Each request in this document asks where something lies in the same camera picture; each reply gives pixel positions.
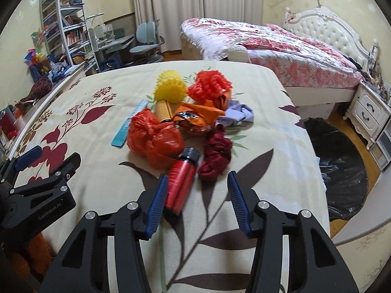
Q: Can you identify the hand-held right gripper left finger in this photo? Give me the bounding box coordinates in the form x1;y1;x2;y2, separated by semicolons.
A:
43;173;170;293

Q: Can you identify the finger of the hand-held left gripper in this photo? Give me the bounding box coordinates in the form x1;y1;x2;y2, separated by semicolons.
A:
9;152;81;199
0;146;43;187

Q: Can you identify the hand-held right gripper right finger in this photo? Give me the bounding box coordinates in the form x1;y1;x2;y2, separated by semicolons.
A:
227;171;359;293

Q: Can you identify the red bottle with black cap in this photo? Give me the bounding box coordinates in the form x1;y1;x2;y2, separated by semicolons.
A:
163;147;200;216

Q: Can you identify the red plastic bag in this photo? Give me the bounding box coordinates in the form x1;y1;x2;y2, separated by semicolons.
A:
127;108;185;169

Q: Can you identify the blue ruler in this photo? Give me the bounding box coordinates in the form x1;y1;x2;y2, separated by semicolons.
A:
111;99;149;147

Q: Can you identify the orange foil snack wrapper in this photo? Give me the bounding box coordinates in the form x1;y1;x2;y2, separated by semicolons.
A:
174;111;215;136

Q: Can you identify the purple cloth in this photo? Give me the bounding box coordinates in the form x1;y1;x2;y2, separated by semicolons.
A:
214;99;255;129

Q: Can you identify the gold cylindrical tube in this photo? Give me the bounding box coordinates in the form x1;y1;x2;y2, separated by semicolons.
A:
155;99;178;124

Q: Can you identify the black trash bag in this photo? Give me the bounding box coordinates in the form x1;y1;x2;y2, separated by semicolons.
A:
302;117;369;220

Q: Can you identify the orange plastic bag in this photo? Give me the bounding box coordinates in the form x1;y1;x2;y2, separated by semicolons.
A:
173;98;229;119

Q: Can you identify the yellow foam fruit net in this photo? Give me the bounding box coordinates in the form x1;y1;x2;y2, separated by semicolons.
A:
153;70;187;103

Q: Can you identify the orange foam fruit net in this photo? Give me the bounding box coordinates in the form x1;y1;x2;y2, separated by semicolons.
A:
187;70;233;110

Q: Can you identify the red cup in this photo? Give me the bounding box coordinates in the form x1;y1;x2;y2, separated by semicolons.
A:
0;109;22;141

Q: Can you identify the dark red knitted cloth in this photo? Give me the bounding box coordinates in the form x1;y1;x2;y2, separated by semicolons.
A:
20;77;53;103

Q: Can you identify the blue plastic basket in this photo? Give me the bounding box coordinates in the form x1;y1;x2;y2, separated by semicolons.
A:
29;63;53;84

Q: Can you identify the colourful pinwheel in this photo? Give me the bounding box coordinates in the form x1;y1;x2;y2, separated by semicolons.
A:
24;47;42;65

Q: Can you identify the blue stool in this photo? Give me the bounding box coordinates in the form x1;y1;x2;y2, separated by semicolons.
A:
100;57;123;70

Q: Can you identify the white bookshelf with books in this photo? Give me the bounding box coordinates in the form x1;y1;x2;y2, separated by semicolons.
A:
39;0;101;74

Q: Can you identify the grey study desk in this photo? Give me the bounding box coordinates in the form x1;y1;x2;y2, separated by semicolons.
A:
92;33;136;68

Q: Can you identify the grey plastic drawer unit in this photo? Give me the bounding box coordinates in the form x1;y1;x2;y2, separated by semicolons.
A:
368;131;391;171

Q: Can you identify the white desk lamp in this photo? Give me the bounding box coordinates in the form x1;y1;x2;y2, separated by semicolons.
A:
86;11;105;32

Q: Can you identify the blue-grey desk chair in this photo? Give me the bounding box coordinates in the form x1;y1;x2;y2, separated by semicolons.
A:
129;20;165;65

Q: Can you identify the white nightstand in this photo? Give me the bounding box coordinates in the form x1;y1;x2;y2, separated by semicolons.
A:
345;81;391;148

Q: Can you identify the pink floral quilt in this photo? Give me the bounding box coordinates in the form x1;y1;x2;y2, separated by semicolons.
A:
180;17;365;89

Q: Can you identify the cluster of small bottles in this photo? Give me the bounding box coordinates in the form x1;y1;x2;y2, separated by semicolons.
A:
363;44;391;96

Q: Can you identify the white tufted headboard bed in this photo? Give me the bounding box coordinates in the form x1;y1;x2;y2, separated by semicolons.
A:
180;6;373;119

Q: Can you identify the white curtain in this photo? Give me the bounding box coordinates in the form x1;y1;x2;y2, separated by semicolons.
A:
131;0;264;55

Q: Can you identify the white curved bed rail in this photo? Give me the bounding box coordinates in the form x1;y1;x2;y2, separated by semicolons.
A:
0;67;87;167

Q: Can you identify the white rounded bed post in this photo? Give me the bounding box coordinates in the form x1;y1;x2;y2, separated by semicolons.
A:
228;46;249;64

